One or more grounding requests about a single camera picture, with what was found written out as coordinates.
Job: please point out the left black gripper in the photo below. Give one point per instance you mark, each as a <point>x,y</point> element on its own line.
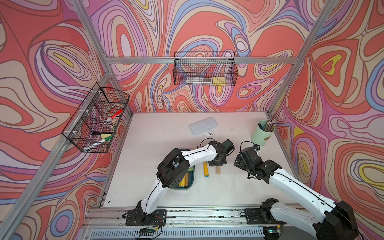
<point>224,161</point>

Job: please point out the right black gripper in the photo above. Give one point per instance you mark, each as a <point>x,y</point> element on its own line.
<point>241,163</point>

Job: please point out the blue rake yellow handle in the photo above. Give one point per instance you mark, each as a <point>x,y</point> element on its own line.
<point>206,169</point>

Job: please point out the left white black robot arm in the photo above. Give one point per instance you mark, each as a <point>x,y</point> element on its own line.
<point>174,167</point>

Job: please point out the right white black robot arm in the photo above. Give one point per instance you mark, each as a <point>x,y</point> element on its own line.
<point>322,217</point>

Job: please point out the teal storage box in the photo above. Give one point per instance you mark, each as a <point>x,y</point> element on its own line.
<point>189,178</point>

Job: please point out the green pencil cup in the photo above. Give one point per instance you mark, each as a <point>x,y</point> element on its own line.
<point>259,136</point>

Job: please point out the white pencil case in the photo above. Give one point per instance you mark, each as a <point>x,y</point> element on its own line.
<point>202,126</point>

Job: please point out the coloured pencils bunch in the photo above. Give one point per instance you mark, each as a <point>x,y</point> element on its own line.
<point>270,126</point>

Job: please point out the yellow eraser in basket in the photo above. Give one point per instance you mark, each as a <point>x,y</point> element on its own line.
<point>219,81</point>

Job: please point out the red marker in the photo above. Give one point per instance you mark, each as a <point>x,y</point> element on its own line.
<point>113,117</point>

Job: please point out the green white marker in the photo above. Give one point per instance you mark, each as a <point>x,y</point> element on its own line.
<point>103,141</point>

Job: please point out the yellow handled tool in box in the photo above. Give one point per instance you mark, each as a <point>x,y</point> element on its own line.
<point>183,182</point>

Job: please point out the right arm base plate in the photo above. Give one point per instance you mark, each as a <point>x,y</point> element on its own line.
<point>262,215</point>

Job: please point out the black wire basket back wall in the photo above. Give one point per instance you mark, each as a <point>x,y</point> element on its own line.
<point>198,67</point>

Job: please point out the black wire basket wall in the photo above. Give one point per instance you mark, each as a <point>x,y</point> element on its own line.
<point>88,125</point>
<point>198,67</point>

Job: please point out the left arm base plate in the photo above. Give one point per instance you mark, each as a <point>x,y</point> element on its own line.
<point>137,217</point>

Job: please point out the black wire basket left wall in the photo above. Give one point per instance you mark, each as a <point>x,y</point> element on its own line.
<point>88,125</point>

